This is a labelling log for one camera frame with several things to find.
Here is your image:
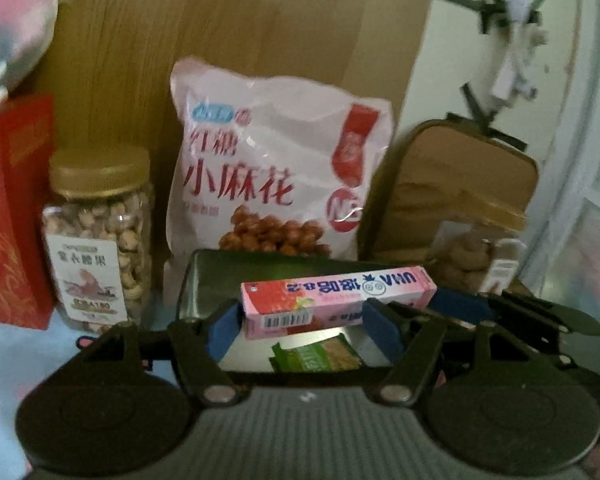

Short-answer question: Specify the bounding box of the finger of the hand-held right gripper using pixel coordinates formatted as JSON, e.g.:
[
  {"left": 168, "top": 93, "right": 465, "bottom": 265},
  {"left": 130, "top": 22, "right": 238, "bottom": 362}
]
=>
[{"left": 426, "top": 286, "right": 600, "bottom": 337}]

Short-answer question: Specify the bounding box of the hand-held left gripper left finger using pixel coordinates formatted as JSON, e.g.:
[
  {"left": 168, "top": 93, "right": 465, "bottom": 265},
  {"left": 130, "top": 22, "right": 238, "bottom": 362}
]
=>
[{"left": 77, "top": 300, "right": 253, "bottom": 407}]

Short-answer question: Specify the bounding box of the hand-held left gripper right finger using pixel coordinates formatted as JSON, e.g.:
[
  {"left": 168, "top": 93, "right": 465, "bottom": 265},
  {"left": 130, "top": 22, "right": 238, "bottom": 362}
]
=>
[{"left": 362, "top": 299, "right": 536, "bottom": 406}]

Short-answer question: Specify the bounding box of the metal tin with dark sides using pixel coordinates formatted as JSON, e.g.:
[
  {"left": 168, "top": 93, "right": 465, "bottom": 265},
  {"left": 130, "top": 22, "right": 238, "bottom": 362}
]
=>
[{"left": 177, "top": 249, "right": 431, "bottom": 375}]

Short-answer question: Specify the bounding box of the pink candy box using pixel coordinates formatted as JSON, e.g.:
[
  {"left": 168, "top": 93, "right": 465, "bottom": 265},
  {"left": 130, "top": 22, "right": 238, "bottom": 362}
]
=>
[{"left": 240, "top": 266, "right": 438, "bottom": 340}]

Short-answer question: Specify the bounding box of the snack jar with yellow lid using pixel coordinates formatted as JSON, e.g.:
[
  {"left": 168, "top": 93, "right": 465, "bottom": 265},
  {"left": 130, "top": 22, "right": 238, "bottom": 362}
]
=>
[{"left": 427, "top": 200, "right": 528, "bottom": 295}]

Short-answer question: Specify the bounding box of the green snack packet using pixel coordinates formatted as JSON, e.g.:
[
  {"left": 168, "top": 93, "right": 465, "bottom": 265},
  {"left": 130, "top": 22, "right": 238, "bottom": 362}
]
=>
[{"left": 269, "top": 335, "right": 363, "bottom": 373}]

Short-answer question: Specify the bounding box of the brown fabric bag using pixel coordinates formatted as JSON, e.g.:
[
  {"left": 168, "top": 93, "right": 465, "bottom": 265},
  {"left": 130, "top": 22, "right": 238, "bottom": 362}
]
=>
[{"left": 357, "top": 119, "right": 540, "bottom": 296}]

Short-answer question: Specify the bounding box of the nut jar with gold lid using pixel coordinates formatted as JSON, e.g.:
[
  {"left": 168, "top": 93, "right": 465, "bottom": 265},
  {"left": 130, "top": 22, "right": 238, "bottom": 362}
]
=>
[{"left": 41, "top": 146, "right": 155, "bottom": 335}]

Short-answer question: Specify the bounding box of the pink snack bag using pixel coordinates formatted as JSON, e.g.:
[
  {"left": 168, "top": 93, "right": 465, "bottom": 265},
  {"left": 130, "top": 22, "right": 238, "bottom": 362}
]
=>
[{"left": 164, "top": 57, "right": 395, "bottom": 306}]

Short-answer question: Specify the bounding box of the blue printed blanket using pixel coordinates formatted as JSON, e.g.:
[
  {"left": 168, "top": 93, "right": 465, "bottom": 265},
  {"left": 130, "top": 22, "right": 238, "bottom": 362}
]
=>
[{"left": 0, "top": 305, "right": 191, "bottom": 480}]

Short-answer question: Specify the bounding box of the red gift bag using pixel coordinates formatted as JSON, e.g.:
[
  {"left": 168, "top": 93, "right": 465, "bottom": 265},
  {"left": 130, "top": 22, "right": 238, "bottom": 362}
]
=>
[{"left": 0, "top": 94, "right": 57, "bottom": 331}]

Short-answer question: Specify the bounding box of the large cardboard box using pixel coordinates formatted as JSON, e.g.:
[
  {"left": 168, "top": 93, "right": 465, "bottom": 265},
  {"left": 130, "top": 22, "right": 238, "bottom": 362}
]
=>
[{"left": 30, "top": 0, "right": 441, "bottom": 306}]

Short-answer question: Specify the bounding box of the pink and grey plush toy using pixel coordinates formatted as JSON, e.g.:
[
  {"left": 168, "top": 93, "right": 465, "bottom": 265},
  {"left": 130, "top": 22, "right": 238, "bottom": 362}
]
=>
[{"left": 0, "top": 0, "right": 71, "bottom": 111}]

